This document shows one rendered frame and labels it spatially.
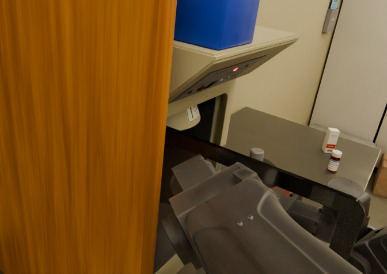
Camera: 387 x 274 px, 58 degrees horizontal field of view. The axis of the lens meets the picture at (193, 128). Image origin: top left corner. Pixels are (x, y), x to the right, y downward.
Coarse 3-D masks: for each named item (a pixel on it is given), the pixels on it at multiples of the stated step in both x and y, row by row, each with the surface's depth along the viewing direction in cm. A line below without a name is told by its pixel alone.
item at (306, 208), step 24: (168, 144) 51; (192, 144) 48; (216, 144) 47; (168, 168) 52; (216, 168) 47; (264, 168) 43; (168, 192) 54; (288, 192) 43; (312, 192) 41; (336, 192) 39; (312, 216) 42; (336, 216) 40; (360, 216) 39; (168, 240) 57; (336, 240) 41; (168, 264) 59; (192, 264) 55
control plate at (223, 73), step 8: (264, 56) 61; (240, 64) 54; (216, 72) 48; (224, 72) 52; (232, 72) 57; (240, 72) 63; (200, 80) 48; (208, 80) 52; (216, 80) 56; (224, 80) 61; (192, 88) 50; (208, 88) 60; (184, 96) 53
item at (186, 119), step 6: (192, 108) 70; (174, 114) 66; (180, 114) 67; (186, 114) 68; (192, 114) 69; (198, 114) 72; (168, 120) 66; (174, 120) 66; (180, 120) 67; (186, 120) 68; (192, 120) 69; (198, 120) 71; (168, 126) 66; (174, 126) 66; (180, 126) 67; (186, 126) 68; (192, 126) 69
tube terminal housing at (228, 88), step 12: (228, 84) 74; (192, 96) 63; (204, 96) 67; (216, 96) 71; (228, 96) 76; (168, 108) 58; (180, 108) 61; (216, 108) 79; (228, 108) 78; (216, 120) 81; (228, 120) 80; (216, 132) 83
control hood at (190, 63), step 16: (256, 32) 62; (272, 32) 64; (288, 32) 66; (176, 48) 44; (192, 48) 43; (208, 48) 44; (240, 48) 47; (256, 48) 51; (272, 48) 58; (176, 64) 45; (192, 64) 44; (208, 64) 43; (224, 64) 47; (256, 64) 67; (176, 80) 46; (192, 80) 45; (176, 96) 50
